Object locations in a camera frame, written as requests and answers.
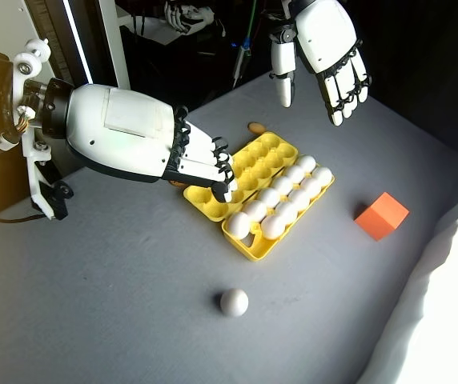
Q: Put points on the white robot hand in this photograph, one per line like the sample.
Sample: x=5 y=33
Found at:
x=325 y=36
x=125 y=136

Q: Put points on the white egg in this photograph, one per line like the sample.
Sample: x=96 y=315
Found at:
x=273 y=226
x=282 y=185
x=239 y=224
x=311 y=188
x=287 y=213
x=234 y=302
x=299 y=200
x=269 y=197
x=255 y=210
x=322 y=177
x=306 y=163
x=295 y=174

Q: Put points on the spare white robot hand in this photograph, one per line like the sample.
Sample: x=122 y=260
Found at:
x=189 y=18

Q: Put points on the yellow egg carton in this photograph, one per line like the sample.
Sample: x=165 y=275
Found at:
x=261 y=156

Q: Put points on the brown round cookie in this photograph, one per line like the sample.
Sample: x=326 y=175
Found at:
x=256 y=127
x=177 y=184

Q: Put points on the grey plug with blue light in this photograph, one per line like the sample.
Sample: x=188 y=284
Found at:
x=240 y=60

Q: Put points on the white light strip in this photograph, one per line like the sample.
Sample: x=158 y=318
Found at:
x=75 y=36

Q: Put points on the grey table cloth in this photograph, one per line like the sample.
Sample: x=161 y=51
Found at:
x=133 y=300

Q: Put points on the wide white stand column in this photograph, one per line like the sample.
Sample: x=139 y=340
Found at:
x=1 y=20

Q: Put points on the orange cube block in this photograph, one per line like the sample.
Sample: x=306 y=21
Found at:
x=381 y=218

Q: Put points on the bright white cloth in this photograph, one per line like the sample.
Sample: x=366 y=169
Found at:
x=445 y=312

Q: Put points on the narrow white upright post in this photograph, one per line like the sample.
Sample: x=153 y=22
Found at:
x=113 y=40

